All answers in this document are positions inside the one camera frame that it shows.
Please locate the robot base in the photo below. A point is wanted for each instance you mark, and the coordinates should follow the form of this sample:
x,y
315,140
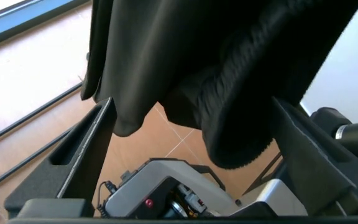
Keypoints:
x,y
154,177

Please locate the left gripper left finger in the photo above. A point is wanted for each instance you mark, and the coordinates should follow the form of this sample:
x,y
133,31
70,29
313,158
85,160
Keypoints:
x,y
82,177

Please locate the black garment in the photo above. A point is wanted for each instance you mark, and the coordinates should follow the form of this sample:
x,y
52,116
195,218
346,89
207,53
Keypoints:
x,y
197,62

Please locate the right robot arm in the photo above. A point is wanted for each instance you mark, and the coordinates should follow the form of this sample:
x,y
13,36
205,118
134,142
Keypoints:
x,y
356,137

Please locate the window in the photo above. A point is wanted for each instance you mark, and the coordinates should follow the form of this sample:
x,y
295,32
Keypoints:
x,y
17,25

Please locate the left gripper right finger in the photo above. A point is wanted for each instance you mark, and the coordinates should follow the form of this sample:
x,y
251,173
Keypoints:
x,y
315,180

